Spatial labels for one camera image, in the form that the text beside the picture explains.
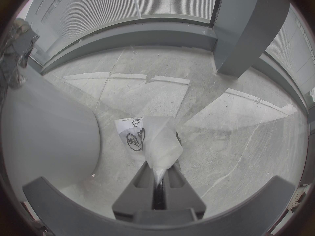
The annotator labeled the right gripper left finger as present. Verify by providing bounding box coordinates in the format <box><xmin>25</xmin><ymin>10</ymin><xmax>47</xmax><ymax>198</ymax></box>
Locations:
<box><xmin>112</xmin><ymin>162</ymin><xmax>160</xmax><ymax>221</ymax></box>

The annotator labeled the clear printed wrapper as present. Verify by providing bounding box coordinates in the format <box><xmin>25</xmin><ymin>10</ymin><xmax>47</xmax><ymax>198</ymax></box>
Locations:
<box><xmin>114</xmin><ymin>116</ymin><xmax>184</xmax><ymax>185</ymax></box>

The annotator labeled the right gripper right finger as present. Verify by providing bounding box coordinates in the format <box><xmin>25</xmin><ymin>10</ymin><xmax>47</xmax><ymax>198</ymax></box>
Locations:
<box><xmin>160</xmin><ymin>165</ymin><xmax>206</xmax><ymax>219</ymax></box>

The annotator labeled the black plastic bag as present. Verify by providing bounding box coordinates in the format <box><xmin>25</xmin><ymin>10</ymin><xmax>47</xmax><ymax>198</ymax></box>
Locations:
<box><xmin>0</xmin><ymin>18</ymin><xmax>40</xmax><ymax>103</ymax></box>

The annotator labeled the white trash bin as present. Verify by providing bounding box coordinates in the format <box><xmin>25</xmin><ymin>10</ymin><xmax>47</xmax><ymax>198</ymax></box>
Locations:
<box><xmin>0</xmin><ymin>64</ymin><xmax>102</xmax><ymax>190</ymax></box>

